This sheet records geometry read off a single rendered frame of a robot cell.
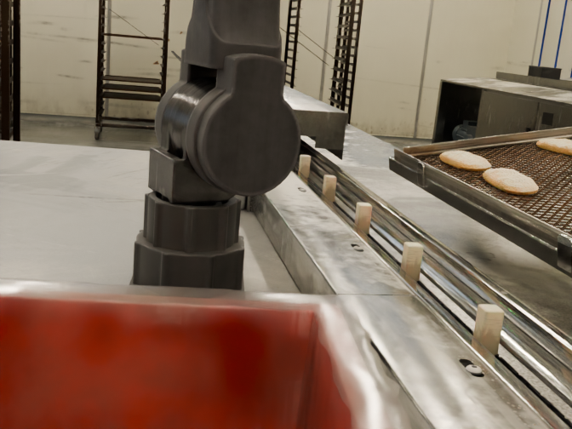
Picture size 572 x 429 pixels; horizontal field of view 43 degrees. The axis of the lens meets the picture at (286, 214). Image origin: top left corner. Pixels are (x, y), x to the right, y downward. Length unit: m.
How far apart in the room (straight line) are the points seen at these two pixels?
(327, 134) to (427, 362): 0.76
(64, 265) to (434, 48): 7.69
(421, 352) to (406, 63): 7.74
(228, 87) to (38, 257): 0.26
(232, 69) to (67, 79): 7.20
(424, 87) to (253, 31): 7.71
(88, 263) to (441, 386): 0.37
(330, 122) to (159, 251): 0.64
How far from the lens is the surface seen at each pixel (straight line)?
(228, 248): 0.55
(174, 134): 0.55
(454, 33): 8.31
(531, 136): 1.01
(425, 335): 0.44
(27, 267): 0.65
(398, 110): 8.14
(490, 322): 0.48
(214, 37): 0.52
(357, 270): 0.55
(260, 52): 0.53
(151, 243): 0.55
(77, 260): 0.66
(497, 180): 0.77
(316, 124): 1.13
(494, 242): 0.86
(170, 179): 0.53
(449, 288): 0.57
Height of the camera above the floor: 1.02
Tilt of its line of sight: 14 degrees down
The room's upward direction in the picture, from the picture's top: 5 degrees clockwise
